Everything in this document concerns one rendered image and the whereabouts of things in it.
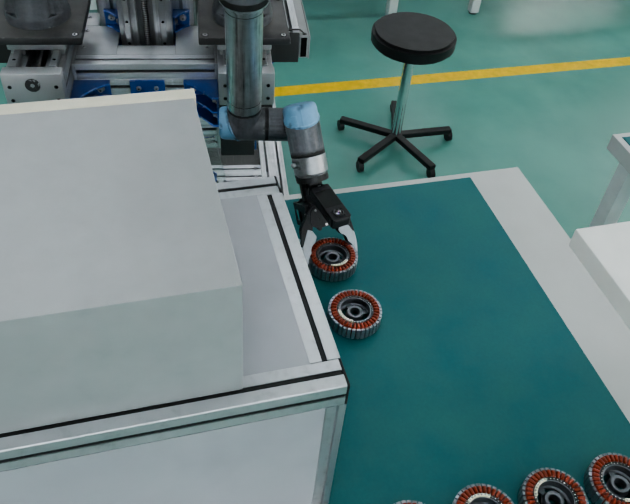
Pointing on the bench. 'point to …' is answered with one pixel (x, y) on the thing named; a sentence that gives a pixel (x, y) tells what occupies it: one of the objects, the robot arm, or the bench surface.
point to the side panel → (334, 416)
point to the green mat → (458, 358)
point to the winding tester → (101, 261)
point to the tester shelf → (258, 383)
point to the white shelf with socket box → (621, 270)
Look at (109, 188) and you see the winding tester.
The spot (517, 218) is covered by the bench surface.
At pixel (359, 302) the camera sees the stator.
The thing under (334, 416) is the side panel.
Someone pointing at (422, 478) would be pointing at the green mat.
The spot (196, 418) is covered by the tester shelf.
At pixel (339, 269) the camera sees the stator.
